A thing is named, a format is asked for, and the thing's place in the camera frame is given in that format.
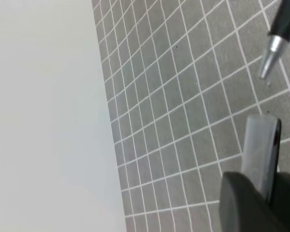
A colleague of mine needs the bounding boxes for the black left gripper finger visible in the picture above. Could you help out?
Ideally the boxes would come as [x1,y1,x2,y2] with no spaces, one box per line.
[219,172,290,232]

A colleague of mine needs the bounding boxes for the translucent grey pen cap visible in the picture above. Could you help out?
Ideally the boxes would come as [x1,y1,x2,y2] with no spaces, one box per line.
[241,115,281,203]

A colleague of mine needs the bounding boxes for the black pen silver tip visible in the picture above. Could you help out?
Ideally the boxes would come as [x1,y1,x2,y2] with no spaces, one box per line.
[258,0,290,80]

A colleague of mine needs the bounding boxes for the grey grid tablecloth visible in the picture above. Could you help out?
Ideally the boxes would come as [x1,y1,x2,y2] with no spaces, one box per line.
[92,0,290,232]

